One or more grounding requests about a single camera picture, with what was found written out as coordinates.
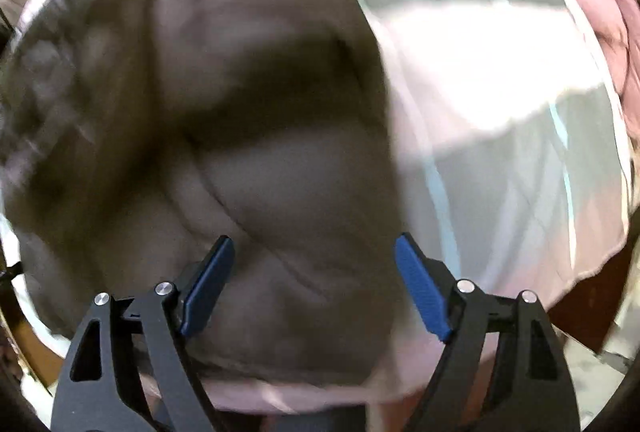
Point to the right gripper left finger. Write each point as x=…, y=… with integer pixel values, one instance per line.
x=100, y=388

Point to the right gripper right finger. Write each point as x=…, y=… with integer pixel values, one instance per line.
x=530, y=388

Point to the patterned bed sheet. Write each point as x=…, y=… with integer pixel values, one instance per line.
x=511, y=167

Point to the olive grey puffer coat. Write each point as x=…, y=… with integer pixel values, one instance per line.
x=135, y=133

